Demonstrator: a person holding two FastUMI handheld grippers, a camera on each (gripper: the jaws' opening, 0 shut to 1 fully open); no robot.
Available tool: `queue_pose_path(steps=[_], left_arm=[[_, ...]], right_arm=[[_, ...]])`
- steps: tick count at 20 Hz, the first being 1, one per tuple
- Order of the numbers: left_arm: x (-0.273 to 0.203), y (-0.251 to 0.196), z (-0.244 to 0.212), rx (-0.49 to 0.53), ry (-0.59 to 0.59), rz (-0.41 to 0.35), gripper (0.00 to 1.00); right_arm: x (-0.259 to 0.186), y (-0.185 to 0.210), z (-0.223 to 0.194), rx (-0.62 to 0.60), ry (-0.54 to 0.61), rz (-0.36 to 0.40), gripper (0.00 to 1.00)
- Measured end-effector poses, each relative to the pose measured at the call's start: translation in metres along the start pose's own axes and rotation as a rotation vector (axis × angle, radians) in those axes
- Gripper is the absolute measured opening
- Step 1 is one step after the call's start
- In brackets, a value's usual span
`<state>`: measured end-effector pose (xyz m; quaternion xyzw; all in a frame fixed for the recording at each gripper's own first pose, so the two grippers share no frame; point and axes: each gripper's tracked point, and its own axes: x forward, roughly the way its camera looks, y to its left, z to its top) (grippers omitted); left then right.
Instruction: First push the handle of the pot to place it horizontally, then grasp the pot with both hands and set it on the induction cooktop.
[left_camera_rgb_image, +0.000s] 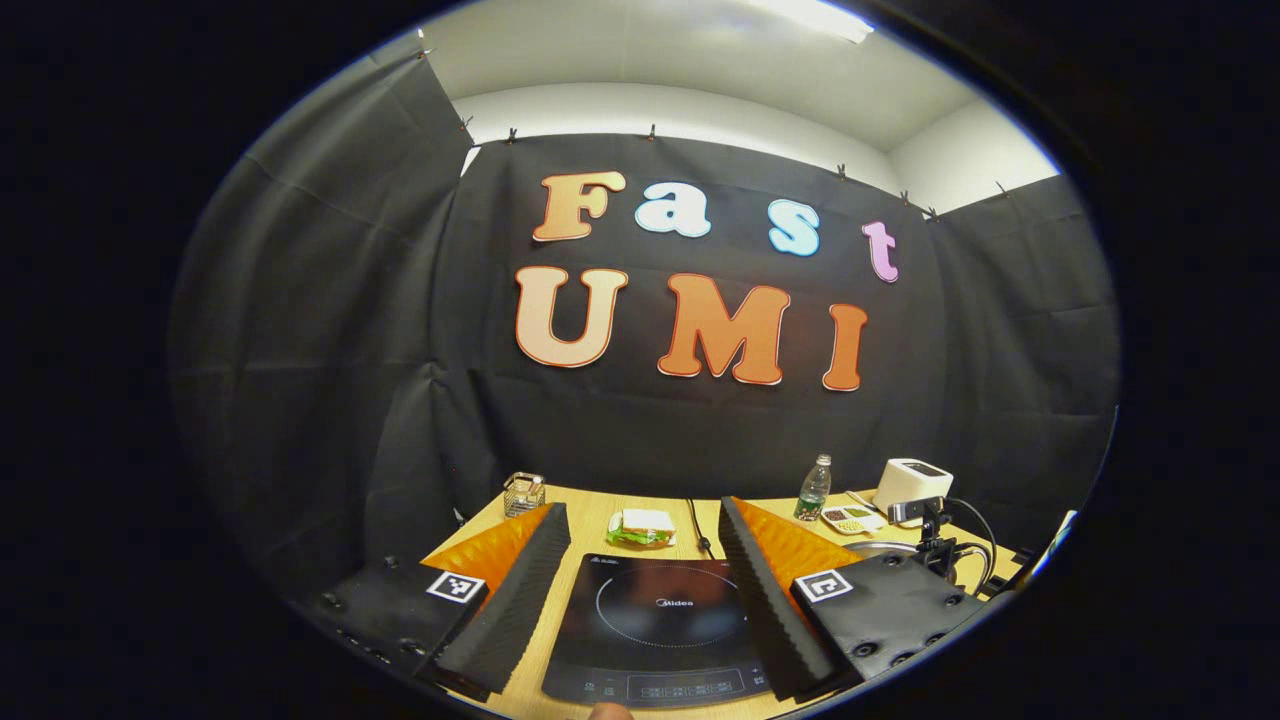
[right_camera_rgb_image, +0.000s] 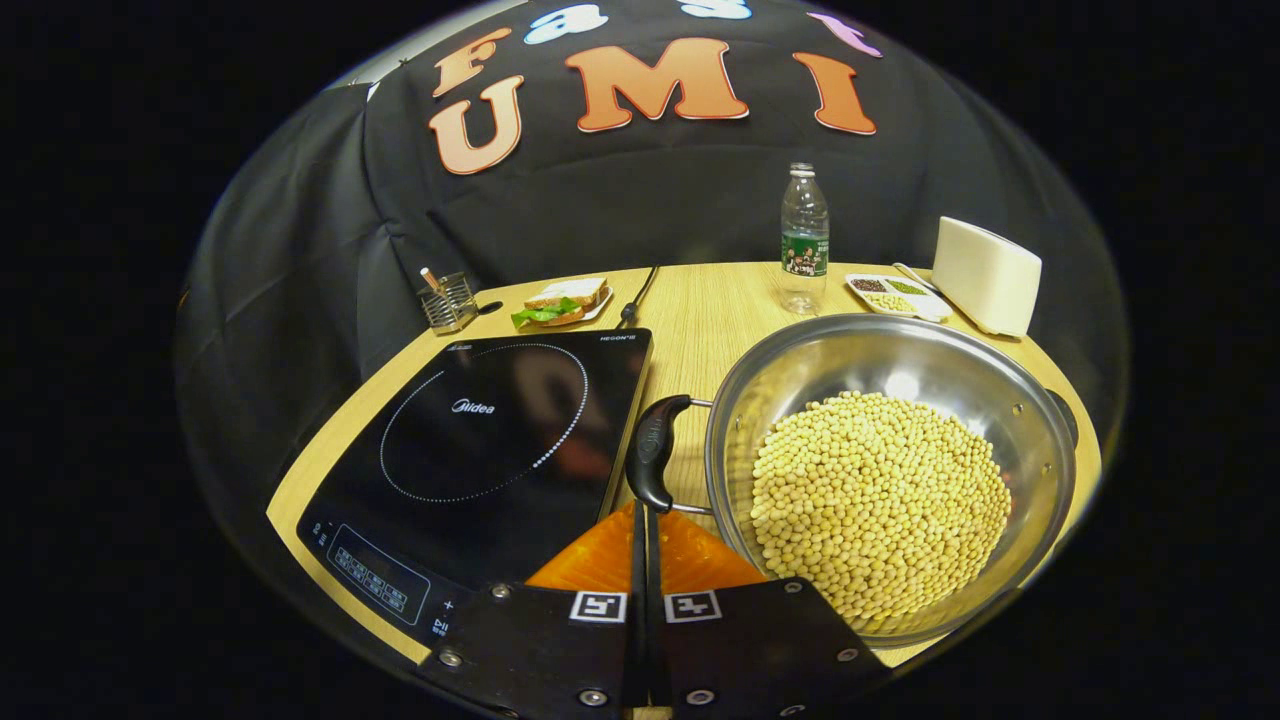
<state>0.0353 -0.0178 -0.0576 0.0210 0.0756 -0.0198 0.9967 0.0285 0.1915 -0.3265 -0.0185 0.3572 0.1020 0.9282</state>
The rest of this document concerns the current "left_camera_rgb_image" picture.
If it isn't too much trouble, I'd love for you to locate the white toaster appliance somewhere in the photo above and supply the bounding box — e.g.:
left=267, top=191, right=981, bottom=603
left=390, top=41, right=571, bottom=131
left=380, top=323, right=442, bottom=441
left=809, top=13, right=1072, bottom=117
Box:
left=872, top=458, right=954, bottom=516

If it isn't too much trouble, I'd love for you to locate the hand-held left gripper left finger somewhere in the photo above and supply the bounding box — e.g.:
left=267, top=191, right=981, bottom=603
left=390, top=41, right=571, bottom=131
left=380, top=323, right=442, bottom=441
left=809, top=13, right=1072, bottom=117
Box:
left=310, top=502, right=573, bottom=703

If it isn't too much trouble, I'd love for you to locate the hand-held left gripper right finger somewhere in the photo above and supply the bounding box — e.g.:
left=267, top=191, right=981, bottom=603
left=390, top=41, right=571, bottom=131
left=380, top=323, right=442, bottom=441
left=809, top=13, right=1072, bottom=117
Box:
left=718, top=495, right=991, bottom=701

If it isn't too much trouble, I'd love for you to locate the clear plastic water bottle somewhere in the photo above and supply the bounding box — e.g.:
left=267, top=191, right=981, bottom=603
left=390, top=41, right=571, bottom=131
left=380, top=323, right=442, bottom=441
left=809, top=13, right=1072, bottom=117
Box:
left=793, top=454, right=833, bottom=523

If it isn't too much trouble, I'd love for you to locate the black induction cooktop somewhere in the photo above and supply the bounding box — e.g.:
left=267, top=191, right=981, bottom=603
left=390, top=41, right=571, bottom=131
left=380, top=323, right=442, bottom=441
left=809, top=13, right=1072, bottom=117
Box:
left=542, top=553, right=791, bottom=711

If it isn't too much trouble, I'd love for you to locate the white divided dish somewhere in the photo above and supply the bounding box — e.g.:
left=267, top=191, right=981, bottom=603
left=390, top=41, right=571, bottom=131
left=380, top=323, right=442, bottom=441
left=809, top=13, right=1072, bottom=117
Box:
left=820, top=505, right=887, bottom=536

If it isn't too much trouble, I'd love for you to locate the toy sandwich with lettuce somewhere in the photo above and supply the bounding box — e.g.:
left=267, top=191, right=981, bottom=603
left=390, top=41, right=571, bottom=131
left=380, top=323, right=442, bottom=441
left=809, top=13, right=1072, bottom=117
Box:
left=607, top=508, right=678, bottom=549

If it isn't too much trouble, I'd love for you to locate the wire mesh holder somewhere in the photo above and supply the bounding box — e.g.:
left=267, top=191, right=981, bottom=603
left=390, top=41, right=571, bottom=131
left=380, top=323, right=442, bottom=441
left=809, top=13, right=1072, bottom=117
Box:
left=503, top=472, right=547, bottom=518

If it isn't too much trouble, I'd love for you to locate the black backdrop cloth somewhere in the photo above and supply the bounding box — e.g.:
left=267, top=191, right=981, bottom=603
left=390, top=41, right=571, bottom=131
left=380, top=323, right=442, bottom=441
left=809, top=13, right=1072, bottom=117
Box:
left=165, top=50, right=1121, bottom=601

